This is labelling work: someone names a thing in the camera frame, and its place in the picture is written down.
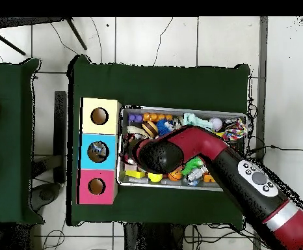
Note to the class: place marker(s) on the mint green cloth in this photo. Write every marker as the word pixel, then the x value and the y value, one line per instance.
pixel 193 119

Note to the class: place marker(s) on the green spiky ball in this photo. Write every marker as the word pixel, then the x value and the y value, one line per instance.
pixel 191 164

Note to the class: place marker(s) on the clear bottle with blue label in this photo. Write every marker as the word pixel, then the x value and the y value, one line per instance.
pixel 97 149

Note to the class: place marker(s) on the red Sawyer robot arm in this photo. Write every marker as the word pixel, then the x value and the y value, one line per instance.
pixel 201 140

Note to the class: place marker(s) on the shallow metal mesh bin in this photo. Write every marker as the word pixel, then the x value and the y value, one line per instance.
pixel 177 110

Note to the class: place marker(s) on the wooden box with three holes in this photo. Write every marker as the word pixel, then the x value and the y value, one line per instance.
pixel 112 127

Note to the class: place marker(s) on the toy hamburger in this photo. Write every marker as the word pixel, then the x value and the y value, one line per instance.
pixel 150 129

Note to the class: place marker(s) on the blue spiky ball with eyes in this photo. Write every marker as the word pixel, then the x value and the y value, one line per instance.
pixel 163 126

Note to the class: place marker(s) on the cream cloth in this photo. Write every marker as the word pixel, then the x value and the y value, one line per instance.
pixel 134 130

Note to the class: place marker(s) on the yellow foam ball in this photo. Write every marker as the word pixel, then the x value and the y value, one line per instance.
pixel 155 178

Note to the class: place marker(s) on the black panel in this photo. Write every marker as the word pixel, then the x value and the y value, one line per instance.
pixel 60 130

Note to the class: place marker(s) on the grey stand base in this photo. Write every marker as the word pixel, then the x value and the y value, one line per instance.
pixel 46 195

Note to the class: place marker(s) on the dark green side table cloth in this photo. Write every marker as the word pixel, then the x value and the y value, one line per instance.
pixel 8 182

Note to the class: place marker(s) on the black tripod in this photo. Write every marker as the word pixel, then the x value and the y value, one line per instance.
pixel 24 21

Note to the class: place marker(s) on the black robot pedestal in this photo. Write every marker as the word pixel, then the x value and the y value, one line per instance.
pixel 151 238

